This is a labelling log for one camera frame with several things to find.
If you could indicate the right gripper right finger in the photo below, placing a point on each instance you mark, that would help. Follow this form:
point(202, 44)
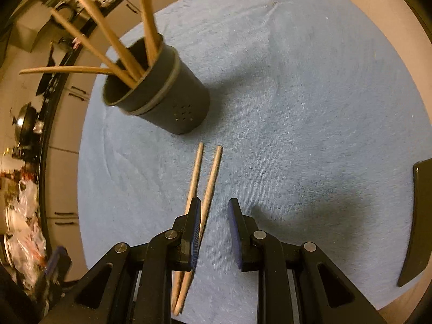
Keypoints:
point(246, 238)

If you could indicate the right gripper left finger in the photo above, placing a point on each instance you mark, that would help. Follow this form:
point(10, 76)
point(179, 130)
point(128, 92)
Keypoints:
point(186, 245)

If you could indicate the wooden chopstick six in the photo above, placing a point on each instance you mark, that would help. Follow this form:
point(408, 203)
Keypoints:
point(179, 275)

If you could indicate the wooden chopstick seven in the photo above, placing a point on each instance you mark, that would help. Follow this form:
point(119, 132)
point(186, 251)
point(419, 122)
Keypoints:
point(205, 209)

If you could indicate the wooden chopstick five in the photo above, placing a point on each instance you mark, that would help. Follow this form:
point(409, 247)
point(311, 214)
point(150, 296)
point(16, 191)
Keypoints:
point(132, 66)

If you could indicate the wooden chopstick two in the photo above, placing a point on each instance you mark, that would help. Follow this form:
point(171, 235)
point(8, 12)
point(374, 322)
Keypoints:
point(67, 69)

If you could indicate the wooden chopstick one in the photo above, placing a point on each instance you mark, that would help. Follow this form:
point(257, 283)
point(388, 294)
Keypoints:
point(120, 73)

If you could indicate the wooden chopstick eight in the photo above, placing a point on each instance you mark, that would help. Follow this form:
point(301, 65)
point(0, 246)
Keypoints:
point(145, 41)

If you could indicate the wooden chopstick nine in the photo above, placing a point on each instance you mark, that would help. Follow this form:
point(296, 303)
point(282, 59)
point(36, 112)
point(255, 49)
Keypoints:
point(152, 35)

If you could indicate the white plastic bag counter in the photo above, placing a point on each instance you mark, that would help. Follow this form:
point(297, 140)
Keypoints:
point(23, 247)

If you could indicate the black chopstick holder cup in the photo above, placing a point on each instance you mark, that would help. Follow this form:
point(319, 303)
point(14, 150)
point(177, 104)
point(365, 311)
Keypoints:
point(169, 95)

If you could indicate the blue towel table cover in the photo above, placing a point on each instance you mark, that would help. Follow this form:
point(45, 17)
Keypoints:
point(319, 122)

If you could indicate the steel pot with lid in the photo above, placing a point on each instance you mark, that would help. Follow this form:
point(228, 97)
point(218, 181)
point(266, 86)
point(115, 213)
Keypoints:
point(27, 125)

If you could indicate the black phone on table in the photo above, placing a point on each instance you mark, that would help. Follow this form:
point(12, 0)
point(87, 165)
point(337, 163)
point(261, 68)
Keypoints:
point(419, 249)

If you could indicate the black wok pan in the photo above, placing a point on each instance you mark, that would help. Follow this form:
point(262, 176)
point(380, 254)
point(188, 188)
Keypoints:
point(46, 77)

